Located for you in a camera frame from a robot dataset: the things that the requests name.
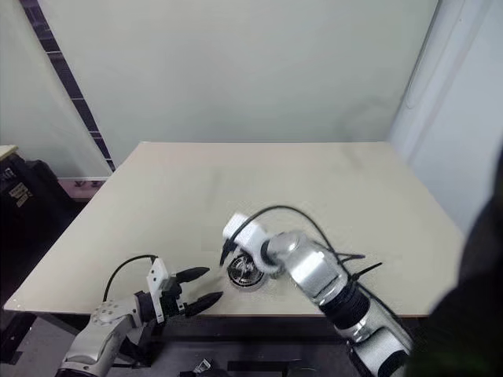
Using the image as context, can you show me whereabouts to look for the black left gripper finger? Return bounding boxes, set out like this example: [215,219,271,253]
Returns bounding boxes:
[174,266,211,284]
[184,291,225,317]

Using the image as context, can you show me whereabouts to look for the round silver metal object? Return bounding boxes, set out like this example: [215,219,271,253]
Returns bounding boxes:
[226,253,272,292]

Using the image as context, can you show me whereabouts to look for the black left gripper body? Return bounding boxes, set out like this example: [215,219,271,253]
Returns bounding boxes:
[159,274,189,320]

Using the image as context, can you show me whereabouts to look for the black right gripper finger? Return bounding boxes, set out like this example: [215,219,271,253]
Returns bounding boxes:
[218,240,236,268]

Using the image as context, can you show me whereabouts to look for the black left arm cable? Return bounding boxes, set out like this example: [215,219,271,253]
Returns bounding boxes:
[104,254,158,303]

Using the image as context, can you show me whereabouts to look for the dark blurred rounded shape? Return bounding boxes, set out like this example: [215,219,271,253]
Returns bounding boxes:
[404,188,503,377]

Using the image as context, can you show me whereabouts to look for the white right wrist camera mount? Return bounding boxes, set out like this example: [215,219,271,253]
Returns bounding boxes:
[222,212,272,268]

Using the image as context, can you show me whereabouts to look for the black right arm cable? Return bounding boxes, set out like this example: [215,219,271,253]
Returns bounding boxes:
[231,204,384,299]

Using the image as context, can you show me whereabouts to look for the black equipment case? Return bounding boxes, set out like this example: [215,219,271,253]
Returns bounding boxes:
[0,156,82,276]

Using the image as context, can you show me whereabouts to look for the black device with white label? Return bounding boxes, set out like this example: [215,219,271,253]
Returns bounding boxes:
[179,357,221,377]

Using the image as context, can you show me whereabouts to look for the black ring silver spoked rotor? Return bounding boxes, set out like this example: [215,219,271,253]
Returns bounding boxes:
[229,254,265,284]

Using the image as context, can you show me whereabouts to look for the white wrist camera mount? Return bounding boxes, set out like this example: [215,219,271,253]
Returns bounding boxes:
[222,212,272,268]
[146,257,169,324]

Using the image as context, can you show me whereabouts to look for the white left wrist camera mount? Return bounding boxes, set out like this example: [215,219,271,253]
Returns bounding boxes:
[146,257,169,324]

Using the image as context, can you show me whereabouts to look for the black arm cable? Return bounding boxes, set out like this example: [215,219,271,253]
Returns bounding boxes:
[231,204,384,299]
[104,254,158,303]

